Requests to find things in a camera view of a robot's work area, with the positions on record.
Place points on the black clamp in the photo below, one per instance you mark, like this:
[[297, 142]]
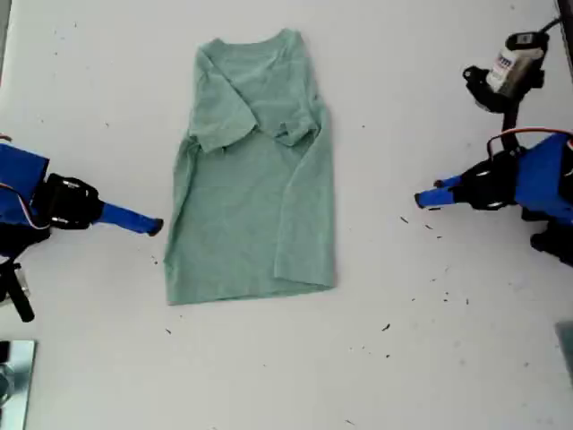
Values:
[[4, 351]]

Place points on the green t-shirt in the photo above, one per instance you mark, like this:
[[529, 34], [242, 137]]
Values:
[[250, 201]]

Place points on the white gripper camera box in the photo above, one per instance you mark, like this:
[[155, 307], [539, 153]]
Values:
[[510, 62]]

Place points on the black camera stalk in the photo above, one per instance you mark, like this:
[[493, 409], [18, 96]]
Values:
[[490, 96], [22, 302]]

